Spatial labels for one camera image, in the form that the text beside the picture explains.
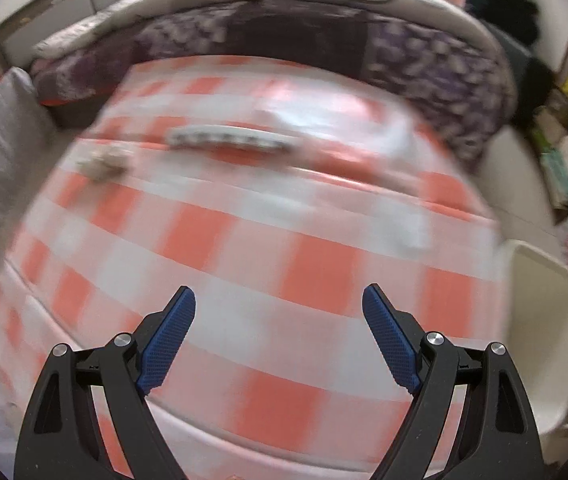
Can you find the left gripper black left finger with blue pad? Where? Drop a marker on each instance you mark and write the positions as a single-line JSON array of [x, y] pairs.
[[61, 436]]

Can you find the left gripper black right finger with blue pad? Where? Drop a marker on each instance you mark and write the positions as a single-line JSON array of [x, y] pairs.
[[497, 436]]

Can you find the white tissue wad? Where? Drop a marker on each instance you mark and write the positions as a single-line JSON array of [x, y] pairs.
[[105, 163]]

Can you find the white plastic trash bin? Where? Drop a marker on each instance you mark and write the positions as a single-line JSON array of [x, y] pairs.
[[536, 329]]

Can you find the grey pillow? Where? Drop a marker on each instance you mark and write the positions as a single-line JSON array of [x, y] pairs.
[[26, 130]]

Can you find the red white checkered cloth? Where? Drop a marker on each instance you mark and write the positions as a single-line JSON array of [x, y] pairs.
[[279, 376]]

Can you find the white foam puzzle strip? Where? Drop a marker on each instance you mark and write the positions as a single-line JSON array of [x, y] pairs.
[[216, 136]]

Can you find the black cabinet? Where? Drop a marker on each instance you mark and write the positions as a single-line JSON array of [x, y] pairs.
[[533, 78]]

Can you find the grey bed headboard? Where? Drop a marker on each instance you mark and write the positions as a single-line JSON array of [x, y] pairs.
[[38, 20]]

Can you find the black clothes pile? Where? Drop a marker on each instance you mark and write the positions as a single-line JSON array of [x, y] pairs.
[[518, 18]]

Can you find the purple white patterned quilt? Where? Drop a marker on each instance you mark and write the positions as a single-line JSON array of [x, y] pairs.
[[430, 52]]

